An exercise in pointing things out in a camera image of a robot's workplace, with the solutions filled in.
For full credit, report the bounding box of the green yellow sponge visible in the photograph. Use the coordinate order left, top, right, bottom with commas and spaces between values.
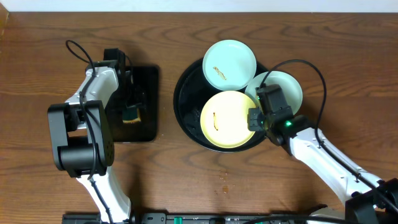
122, 106, 141, 124

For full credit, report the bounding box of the green plate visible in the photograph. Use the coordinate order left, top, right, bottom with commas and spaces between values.
202, 40, 257, 91
244, 71, 303, 115

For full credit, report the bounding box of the yellow plate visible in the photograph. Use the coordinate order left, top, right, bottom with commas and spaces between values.
200, 91, 256, 149

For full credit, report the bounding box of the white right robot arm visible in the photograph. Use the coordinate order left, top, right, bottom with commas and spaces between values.
248, 108, 397, 223

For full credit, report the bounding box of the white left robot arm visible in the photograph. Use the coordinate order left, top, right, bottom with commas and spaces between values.
47, 59, 159, 223

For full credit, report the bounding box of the rectangular black tray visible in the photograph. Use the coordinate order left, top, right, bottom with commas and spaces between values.
106, 65, 159, 142

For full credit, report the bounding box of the round black tray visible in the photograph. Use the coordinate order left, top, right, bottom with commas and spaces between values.
173, 58, 266, 152

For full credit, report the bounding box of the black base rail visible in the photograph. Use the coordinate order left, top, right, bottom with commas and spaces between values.
61, 212, 330, 224

